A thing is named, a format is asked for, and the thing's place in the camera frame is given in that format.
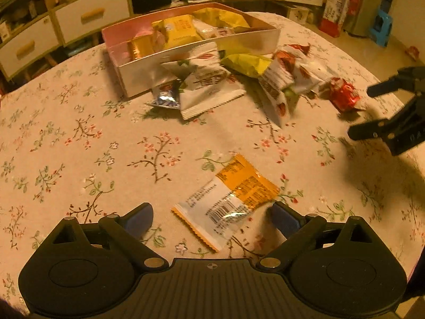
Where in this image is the red foil candy wrapper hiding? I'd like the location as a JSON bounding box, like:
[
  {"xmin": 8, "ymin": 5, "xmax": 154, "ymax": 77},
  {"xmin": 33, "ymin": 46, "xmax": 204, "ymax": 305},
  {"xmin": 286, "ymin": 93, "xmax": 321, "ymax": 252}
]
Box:
[{"xmin": 321, "ymin": 77, "xmax": 363, "ymax": 113}]

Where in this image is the white orange snack packet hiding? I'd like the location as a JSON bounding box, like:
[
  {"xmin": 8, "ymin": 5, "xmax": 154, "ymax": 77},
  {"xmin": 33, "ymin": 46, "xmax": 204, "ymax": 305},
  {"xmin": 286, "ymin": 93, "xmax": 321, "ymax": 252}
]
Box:
[{"xmin": 171, "ymin": 154, "xmax": 279, "ymax": 252}]

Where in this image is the white red-print snack pack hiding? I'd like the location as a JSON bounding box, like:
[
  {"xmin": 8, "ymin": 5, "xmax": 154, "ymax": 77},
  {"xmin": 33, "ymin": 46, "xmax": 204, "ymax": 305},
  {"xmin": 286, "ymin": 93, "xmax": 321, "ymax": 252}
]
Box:
[{"xmin": 283, "ymin": 44, "xmax": 336, "ymax": 94}]

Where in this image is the white walnut snack bag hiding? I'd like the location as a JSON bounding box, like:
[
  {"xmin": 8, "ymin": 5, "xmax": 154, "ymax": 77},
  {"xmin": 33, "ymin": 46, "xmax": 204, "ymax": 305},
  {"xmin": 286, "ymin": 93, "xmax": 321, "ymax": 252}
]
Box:
[
  {"xmin": 259, "ymin": 51, "xmax": 299, "ymax": 128},
  {"xmin": 161, "ymin": 42, "xmax": 246, "ymax": 120}
]

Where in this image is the blue silver candy wrapper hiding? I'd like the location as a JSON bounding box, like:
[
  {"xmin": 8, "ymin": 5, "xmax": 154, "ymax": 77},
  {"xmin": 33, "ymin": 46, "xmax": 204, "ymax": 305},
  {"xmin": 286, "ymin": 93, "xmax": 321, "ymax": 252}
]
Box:
[{"xmin": 148, "ymin": 79, "xmax": 181, "ymax": 110}]

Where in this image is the yellow green snack packet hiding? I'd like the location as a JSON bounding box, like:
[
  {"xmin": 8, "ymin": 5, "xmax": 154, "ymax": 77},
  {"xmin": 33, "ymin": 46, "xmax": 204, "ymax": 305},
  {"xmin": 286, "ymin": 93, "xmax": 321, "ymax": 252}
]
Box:
[{"xmin": 220, "ymin": 53, "xmax": 272, "ymax": 78}]

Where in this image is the gold foil snack bar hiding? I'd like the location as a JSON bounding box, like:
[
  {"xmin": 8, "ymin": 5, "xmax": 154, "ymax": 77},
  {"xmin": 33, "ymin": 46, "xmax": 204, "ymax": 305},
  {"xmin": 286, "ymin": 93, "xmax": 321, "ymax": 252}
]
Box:
[{"xmin": 128, "ymin": 37, "xmax": 155, "ymax": 61}]

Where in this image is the large yellow snack bag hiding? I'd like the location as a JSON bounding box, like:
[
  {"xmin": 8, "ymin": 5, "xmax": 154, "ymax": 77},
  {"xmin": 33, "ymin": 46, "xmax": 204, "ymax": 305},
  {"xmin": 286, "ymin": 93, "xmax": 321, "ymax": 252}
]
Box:
[{"xmin": 152, "ymin": 14, "xmax": 202, "ymax": 50}]

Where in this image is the pink floral candy packet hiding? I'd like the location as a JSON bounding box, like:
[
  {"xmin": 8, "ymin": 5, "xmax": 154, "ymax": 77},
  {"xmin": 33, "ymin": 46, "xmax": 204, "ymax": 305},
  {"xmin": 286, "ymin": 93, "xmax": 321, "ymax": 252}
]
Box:
[{"xmin": 133, "ymin": 29, "xmax": 157, "ymax": 39}]

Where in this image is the clear biscuit pack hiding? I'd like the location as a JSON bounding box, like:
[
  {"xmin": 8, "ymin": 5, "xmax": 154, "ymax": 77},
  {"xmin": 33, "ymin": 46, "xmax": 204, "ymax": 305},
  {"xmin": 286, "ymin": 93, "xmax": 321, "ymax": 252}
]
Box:
[{"xmin": 194, "ymin": 23, "xmax": 235, "ymax": 40}]

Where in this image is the blue plastic stool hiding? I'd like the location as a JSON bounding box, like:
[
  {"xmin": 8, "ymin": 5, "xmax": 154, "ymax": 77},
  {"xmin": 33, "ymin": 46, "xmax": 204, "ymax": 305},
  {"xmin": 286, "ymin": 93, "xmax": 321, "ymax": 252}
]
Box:
[{"xmin": 369, "ymin": 9, "xmax": 393, "ymax": 47}]

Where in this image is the floral tablecloth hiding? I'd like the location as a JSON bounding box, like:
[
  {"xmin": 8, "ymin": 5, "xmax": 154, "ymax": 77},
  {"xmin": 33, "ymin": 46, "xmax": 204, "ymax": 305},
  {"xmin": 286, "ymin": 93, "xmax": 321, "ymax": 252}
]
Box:
[{"xmin": 1, "ymin": 45, "xmax": 424, "ymax": 310}]

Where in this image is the red cardboard box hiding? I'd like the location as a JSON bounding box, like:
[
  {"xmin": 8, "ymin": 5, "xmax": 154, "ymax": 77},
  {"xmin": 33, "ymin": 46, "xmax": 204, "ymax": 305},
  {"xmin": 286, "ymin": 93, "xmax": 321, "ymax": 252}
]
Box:
[{"xmin": 318, "ymin": 0, "xmax": 351, "ymax": 37}]

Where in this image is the white drawer cabinet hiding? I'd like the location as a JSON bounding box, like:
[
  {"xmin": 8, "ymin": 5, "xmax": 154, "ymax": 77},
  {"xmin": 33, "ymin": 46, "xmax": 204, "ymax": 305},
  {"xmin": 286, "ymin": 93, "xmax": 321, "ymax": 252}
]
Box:
[{"xmin": 0, "ymin": 0, "xmax": 328, "ymax": 81}]

